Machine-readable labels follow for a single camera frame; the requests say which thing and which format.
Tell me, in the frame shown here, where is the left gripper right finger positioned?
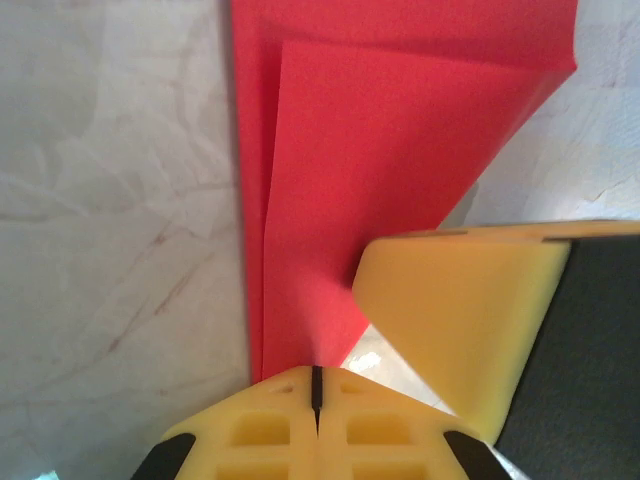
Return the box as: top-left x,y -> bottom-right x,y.
319,368 -> 507,480

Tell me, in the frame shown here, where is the red square paper sheet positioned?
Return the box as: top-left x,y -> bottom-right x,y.
229,0 -> 580,385

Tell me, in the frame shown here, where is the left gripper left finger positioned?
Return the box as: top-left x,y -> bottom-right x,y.
130,366 -> 320,480

